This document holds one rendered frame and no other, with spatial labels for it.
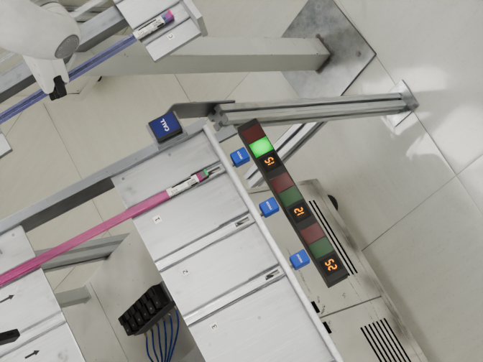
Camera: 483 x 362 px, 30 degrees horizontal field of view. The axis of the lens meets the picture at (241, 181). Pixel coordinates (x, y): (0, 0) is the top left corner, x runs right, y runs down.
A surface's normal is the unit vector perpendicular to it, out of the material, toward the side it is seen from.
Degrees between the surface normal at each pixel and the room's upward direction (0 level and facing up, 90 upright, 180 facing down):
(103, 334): 0
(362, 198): 0
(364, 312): 90
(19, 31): 67
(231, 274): 47
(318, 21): 0
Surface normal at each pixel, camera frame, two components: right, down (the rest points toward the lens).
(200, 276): -0.05, -0.34
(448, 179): -0.68, 0.11
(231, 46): 0.52, -0.63
